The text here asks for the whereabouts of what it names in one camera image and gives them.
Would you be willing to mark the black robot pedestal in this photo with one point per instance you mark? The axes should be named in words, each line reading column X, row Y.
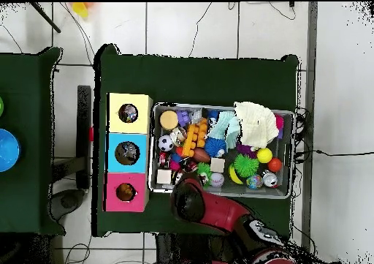
column 169, row 252

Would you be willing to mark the black rod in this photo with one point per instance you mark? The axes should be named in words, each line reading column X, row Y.
column 45, row 17

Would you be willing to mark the wooden box with three holes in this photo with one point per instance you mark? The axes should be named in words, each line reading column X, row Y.
column 117, row 135

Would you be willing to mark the multicolour cartoon print cloth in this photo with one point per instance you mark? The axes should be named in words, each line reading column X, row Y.
column 128, row 113

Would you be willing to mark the peach orange ball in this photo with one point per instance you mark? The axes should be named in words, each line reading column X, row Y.
column 169, row 119

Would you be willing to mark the blue round disc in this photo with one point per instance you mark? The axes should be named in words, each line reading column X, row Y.
column 7, row 150

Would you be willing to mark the green cloth side table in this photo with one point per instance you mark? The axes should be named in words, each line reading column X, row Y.
column 35, row 141

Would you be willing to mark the white toy baseball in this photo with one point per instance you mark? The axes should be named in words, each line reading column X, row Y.
column 217, row 179

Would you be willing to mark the small wooden cube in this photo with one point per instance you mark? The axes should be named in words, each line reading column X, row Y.
column 164, row 176

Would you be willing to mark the yellow floor object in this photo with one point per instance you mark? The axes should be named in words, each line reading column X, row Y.
column 80, row 9

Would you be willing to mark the orange red ball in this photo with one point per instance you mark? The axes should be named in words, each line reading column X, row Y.
column 274, row 164

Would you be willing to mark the black chair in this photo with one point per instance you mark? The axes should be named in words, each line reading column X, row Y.
column 85, row 158

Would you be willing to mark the yellow rubber duck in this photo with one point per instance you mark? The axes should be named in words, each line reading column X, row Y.
column 125, row 192

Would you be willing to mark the shallow clear mesh bin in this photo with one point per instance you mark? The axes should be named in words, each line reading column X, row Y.
column 280, row 191

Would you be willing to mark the orange plastic toy brick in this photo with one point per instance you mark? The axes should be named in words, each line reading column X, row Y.
column 194, row 138

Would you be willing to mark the cream yellow cloth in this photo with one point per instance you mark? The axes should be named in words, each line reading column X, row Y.
column 257, row 123

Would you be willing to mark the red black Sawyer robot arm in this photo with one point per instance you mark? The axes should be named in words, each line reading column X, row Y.
column 228, row 214

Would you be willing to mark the yellow ball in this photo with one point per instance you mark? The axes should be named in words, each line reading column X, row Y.
column 264, row 155

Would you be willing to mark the grey metal beam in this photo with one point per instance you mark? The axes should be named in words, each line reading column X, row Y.
column 310, row 71

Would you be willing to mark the mint green cloth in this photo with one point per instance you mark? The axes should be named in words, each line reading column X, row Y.
column 225, row 129

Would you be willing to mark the large light green spiky ball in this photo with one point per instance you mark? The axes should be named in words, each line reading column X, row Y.
column 246, row 165

